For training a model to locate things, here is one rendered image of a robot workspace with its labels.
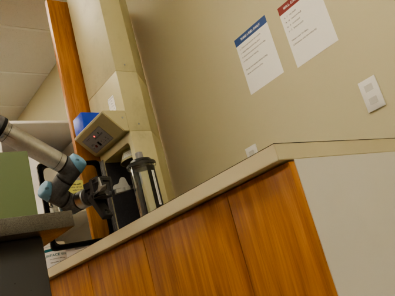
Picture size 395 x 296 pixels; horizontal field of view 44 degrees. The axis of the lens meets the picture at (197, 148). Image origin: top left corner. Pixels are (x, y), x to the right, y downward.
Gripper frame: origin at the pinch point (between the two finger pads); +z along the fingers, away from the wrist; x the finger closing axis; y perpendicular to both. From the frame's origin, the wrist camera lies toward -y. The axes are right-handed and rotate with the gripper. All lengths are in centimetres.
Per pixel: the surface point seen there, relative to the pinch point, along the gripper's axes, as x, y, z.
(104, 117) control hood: 12.8, 36.3, -14.6
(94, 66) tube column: 27, 71, -28
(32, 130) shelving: 60, 83, -132
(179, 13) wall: 63, 93, 5
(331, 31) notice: 42, 33, 81
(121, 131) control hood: 19.6, 29.3, -12.8
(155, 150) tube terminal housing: 32.4, 19.3, -7.5
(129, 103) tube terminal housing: 25, 43, -10
